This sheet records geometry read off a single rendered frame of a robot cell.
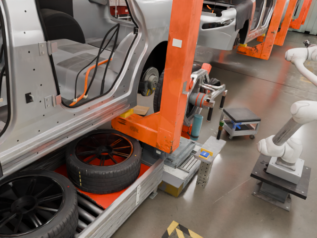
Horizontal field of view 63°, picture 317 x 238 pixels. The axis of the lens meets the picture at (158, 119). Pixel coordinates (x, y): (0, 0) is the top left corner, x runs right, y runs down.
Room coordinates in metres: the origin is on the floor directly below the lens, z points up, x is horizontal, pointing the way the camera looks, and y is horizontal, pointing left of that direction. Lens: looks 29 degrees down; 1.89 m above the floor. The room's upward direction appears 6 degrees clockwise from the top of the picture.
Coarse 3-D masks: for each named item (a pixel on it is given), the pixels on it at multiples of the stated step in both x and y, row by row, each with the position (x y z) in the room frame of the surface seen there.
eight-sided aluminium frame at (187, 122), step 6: (198, 72) 2.37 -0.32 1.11; (204, 72) 2.40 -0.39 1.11; (192, 78) 2.26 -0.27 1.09; (198, 78) 2.27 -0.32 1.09; (204, 78) 2.55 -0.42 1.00; (186, 102) 2.12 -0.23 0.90; (186, 108) 2.14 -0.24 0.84; (192, 114) 2.46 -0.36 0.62; (186, 120) 2.19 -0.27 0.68; (192, 120) 2.33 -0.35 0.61
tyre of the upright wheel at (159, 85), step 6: (192, 66) 2.36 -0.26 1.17; (198, 66) 2.46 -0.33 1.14; (162, 72) 2.31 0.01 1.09; (192, 72) 2.36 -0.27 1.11; (162, 78) 2.26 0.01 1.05; (162, 84) 2.22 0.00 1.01; (156, 90) 2.22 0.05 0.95; (156, 96) 2.20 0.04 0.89; (156, 102) 2.19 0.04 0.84; (156, 108) 2.20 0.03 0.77
